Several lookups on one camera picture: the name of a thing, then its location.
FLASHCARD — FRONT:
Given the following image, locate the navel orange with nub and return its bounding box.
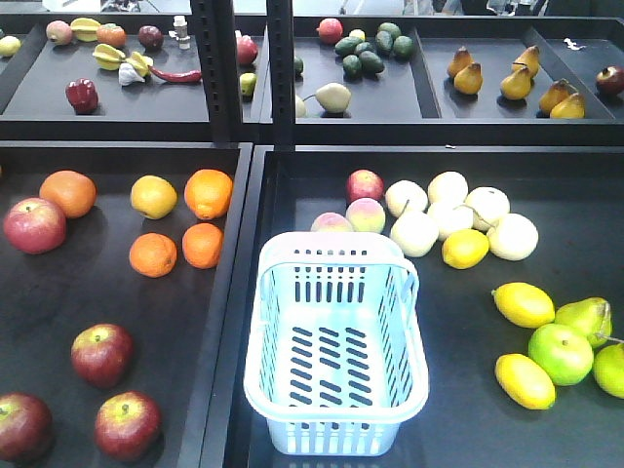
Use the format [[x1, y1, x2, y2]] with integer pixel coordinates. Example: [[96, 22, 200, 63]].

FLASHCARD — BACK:
[[184, 169, 233, 220]]

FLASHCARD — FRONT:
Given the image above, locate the dark red apple corner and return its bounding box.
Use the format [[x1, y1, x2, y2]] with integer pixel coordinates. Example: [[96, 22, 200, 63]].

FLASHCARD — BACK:
[[1, 392, 54, 463]]

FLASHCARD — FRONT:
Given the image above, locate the small orange right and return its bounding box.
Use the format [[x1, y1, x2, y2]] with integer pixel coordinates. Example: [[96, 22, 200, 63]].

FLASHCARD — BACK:
[[182, 222, 224, 269]]

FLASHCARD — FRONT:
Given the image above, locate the red chili pepper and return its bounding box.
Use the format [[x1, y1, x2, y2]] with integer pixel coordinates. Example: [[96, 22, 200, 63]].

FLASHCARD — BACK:
[[149, 66, 202, 83]]

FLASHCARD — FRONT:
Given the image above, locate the dark red apple lower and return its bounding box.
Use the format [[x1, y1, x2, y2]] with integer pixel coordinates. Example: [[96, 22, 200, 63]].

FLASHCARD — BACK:
[[94, 391, 162, 462]]

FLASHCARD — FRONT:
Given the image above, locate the yellow lemon by pears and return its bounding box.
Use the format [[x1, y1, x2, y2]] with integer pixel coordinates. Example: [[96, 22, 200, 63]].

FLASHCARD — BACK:
[[442, 229, 489, 270]]

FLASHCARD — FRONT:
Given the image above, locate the yellow lemon upper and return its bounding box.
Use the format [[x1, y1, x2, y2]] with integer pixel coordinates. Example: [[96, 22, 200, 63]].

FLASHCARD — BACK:
[[491, 282, 555, 329]]

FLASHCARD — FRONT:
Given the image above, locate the white garlic bulb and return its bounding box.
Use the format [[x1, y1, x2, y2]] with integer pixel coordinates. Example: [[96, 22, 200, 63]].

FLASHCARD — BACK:
[[118, 62, 145, 87]]

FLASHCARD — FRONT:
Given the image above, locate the pink red apple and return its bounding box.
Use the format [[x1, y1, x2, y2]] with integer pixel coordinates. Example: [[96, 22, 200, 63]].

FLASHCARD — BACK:
[[3, 197, 66, 254]]

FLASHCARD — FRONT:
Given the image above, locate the large orange back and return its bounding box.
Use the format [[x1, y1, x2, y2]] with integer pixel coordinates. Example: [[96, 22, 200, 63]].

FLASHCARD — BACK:
[[39, 170, 98, 218]]

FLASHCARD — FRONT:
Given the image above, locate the black wooden produce stand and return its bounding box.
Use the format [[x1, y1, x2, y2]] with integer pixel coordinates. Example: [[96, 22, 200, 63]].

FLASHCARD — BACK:
[[1, 13, 623, 467]]

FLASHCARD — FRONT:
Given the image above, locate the dark red apple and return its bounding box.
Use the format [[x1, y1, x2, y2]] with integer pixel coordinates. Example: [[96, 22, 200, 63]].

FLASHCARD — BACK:
[[94, 391, 162, 462], [70, 324, 134, 389]]

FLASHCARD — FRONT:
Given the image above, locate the red bell pepper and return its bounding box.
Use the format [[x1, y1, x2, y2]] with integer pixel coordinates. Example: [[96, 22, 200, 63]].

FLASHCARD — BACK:
[[65, 78, 98, 115]]

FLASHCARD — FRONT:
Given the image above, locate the yellow orange citrus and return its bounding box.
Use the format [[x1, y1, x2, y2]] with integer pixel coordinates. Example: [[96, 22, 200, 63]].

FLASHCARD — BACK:
[[130, 175, 177, 219]]

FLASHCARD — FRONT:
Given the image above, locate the dark red apple upper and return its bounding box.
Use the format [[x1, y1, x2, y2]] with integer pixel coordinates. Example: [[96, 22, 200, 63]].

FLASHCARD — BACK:
[[70, 324, 134, 389]]

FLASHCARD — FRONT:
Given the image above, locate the yellow lemon lower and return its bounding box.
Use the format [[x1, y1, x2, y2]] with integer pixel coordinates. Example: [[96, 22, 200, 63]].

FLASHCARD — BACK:
[[494, 353, 557, 410]]

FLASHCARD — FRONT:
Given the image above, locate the small orange left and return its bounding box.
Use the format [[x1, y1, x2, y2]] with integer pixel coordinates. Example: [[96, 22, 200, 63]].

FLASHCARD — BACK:
[[129, 232, 177, 278]]

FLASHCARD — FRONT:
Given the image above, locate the small orange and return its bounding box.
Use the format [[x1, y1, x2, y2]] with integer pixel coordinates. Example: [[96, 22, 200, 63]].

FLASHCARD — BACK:
[[129, 232, 177, 278], [182, 222, 224, 269]]

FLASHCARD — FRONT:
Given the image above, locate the green apple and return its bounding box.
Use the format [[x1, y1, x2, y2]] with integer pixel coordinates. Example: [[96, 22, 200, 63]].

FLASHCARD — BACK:
[[527, 323, 594, 386]]

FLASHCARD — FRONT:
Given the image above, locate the light blue plastic basket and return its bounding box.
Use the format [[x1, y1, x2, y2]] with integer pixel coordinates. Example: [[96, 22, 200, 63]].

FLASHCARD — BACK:
[[243, 231, 429, 456]]

